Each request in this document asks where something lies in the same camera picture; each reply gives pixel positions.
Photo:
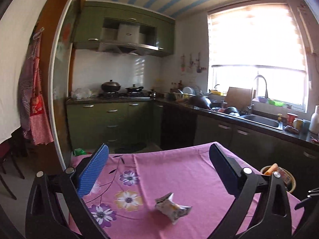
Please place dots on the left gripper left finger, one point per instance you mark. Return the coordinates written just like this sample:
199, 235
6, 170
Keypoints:
44, 216

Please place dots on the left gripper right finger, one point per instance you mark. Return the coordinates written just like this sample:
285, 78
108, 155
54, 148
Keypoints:
272, 216

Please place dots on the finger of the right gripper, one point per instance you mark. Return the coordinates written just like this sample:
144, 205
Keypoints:
310, 201

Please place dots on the orange foam net sleeve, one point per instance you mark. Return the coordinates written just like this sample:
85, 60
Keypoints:
271, 169

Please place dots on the red white milk carton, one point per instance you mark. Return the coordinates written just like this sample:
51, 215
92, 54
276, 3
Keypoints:
285, 176

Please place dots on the white snack wrapper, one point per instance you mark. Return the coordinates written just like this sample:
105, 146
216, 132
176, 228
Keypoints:
169, 208

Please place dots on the yellow rimmed trash bin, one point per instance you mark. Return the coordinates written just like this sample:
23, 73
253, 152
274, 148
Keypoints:
290, 188

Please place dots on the steel kitchen sink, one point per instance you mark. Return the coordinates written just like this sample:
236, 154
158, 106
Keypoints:
267, 122

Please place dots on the green lower kitchen cabinets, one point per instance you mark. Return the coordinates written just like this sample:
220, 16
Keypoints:
116, 123

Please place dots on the dark counter base cabinets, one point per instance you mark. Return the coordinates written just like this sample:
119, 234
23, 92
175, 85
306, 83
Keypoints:
177, 126

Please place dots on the red checkered apron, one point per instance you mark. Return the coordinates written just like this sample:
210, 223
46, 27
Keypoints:
34, 120

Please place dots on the pink floral tablecloth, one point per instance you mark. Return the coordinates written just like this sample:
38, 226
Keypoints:
122, 200

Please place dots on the white thermos jug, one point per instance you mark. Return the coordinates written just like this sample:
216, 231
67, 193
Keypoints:
314, 122

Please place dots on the yellow mug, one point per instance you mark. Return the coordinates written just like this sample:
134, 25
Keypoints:
297, 124

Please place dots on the red mug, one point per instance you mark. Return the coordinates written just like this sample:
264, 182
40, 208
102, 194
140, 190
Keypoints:
290, 118

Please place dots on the wooden cutting board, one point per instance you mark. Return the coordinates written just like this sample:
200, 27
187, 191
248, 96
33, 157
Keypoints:
239, 98

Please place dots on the curved steel faucet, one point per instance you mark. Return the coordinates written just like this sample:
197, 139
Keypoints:
262, 86

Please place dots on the black wok on counter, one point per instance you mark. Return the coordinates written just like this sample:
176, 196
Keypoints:
201, 102

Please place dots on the black wok with lid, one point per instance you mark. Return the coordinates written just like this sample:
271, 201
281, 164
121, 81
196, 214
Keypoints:
110, 86

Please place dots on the black pan with lid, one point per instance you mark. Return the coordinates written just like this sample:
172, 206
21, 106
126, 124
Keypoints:
134, 89

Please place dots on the glass sliding door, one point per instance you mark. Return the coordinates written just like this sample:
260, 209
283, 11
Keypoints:
58, 80

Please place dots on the steel range hood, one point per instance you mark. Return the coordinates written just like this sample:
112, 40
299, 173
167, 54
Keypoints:
131, 39

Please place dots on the green upper wall cabinets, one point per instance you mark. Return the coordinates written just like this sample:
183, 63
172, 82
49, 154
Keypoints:
95, 15

